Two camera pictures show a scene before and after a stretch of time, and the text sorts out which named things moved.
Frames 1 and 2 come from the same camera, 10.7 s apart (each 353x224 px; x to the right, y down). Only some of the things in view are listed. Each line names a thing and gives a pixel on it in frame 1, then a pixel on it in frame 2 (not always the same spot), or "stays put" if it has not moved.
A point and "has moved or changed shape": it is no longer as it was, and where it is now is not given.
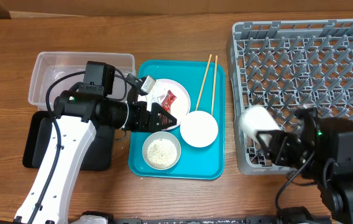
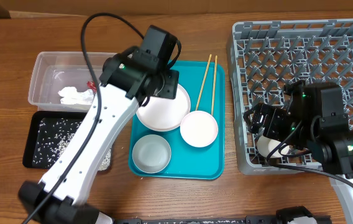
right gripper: [276, 150] to [275, 116]
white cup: [255, 119] has moved or changed shape
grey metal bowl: [161, 150] has moved or changed shape
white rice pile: [161, 154] has moved or changed shape
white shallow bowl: [199, 129] stays put
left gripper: [155, 121] to [170, 86]
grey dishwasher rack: [284, 66] stays put
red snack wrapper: [169, 98] to [91, 84]
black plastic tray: [36, 130] stays put
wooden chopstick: [215, 66] stays put
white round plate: [169, 96] stays put
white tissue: [155, 96] has moved or changed shape
